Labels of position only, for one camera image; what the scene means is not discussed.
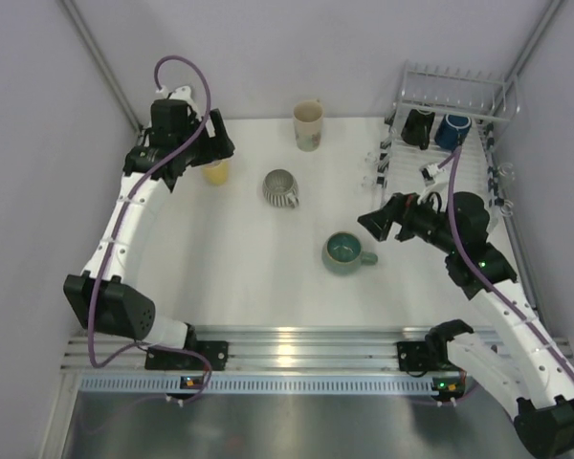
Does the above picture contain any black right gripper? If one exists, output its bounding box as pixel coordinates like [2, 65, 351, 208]
[358, 186, 459, 255]

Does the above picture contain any teal green mug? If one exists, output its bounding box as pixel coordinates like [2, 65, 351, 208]
[321, 231, 379, 275]

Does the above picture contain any black mug cream inside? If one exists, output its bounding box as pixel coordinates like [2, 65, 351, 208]
[401, 109, 435, 150]

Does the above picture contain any dark blue mug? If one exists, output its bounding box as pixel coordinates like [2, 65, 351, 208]
[434, 115, 472, 152]

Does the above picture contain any grey striped mug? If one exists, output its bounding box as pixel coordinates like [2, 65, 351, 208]
[262, 169, 299, 208]

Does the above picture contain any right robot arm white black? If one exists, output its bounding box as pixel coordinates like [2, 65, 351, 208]
[358, 191, 574, 458]

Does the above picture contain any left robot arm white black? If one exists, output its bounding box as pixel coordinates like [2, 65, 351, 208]
[63, 98, 235, 369]

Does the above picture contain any clear dish rack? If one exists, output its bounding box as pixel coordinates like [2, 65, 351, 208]
[361, 61, 520, 228]

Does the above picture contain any yellow mug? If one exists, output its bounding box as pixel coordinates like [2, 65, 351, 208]
[202, 160, 230, 186]

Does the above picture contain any tall beige floral cup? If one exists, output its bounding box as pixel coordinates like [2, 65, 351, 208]
[293, 98, 324, 152]

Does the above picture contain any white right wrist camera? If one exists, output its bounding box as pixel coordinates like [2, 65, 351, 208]
[420, 163, 450, 200]

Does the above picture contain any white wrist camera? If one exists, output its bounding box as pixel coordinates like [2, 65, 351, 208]
[420, 163, 450, 200]
[156, 85, 192, 103]

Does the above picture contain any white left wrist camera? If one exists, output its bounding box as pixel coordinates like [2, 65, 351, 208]
[156, 85, 192, 103]

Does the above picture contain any left aluminium frame post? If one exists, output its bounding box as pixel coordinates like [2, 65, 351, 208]
[57, 0, 143, 132]

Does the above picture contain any aluminium frame post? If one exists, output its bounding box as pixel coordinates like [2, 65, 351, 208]
[57, 0, 143, 132]
[495, 0, 567, 97]

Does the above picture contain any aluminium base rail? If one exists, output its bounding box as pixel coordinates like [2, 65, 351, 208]
[61, 324, 574, 374]

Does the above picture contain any right aluminium frame post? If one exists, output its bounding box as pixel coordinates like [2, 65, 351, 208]
[495, 0, 567, 97]

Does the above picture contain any perforated cable duct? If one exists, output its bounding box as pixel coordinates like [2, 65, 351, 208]
[79, 374, 438, 396]

